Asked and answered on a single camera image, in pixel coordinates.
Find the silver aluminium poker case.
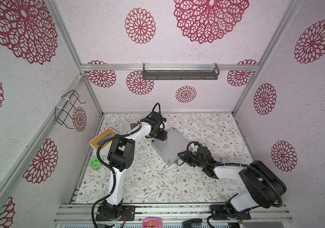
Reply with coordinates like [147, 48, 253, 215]
[152, 128, 190, 167]

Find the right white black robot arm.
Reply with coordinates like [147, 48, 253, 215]
[178, 142, 287, 215]

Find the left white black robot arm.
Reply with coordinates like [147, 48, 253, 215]
[92, 103, 167, 220]

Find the white digital clock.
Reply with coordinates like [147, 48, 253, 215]
[130, 122, 142, 131]

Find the white box with wooden lid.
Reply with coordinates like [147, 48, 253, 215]
[89, 128, 117, 149]

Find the black object at front edge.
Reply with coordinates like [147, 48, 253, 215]
[182, 218, 202, 228]

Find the green tape roll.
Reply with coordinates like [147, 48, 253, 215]
[88, 158, 101, 171]

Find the pink object at front edge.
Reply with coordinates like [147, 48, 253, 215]
[142, 218, 163, 228]

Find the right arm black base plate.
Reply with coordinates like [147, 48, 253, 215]
[210, 204, 251, 220]

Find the black wall shelf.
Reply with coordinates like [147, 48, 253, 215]
[142, 64, 220, 80]

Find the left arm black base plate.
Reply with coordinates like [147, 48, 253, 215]
[96, 205, 135, 221]

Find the black wire wall rack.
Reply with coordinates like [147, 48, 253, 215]
[54, 90, 86, 129]

